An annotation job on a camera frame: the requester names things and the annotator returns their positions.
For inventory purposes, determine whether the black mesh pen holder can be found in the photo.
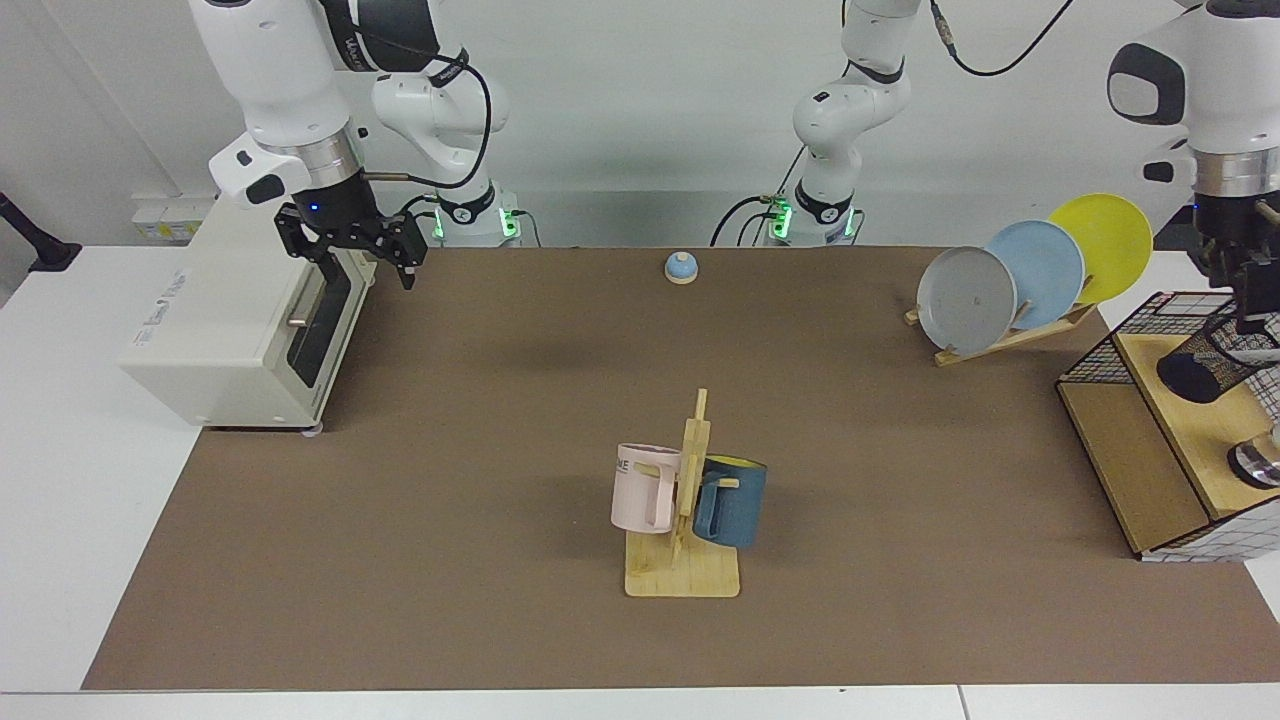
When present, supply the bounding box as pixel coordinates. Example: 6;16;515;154
1157;312;1280;404

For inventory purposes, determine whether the pale toaster oven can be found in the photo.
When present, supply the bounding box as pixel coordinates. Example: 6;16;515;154
118;190;379;434

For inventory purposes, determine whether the yellow plate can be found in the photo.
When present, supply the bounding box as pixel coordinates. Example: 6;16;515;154
1048;193;1154;306

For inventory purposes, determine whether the silver metal round thing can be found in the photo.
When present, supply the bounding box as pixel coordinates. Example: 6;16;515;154
1228;425;1280;489

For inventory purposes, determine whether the light blue plate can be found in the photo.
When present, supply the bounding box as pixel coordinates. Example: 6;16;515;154
985;220;1086;331

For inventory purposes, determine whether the wooden plate rack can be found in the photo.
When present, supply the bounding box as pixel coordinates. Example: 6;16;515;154
904;300;1098;368

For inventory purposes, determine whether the grey plate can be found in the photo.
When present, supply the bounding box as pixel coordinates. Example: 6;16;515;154
916;246;1018;356

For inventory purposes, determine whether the black stand foot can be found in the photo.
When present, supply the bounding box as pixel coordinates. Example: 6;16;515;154
0;192;83;273

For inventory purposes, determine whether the brown table cloth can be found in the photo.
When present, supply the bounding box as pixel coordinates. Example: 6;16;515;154
82;247;1280;691

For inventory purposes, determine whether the pink cup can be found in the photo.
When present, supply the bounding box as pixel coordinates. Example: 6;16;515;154
611;443;684;535

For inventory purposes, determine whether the dark blue cup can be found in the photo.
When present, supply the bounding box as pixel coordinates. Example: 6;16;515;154
692;455;769;550

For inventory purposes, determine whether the wooden cup stand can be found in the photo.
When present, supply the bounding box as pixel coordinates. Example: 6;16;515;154
625;388;742;599

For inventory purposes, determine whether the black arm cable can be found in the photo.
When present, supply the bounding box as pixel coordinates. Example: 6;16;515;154
928;0;1077;78
355;40;494;191

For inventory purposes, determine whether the wire basket with wooden floor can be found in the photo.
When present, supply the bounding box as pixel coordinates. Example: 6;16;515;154
1057;290;1280;563

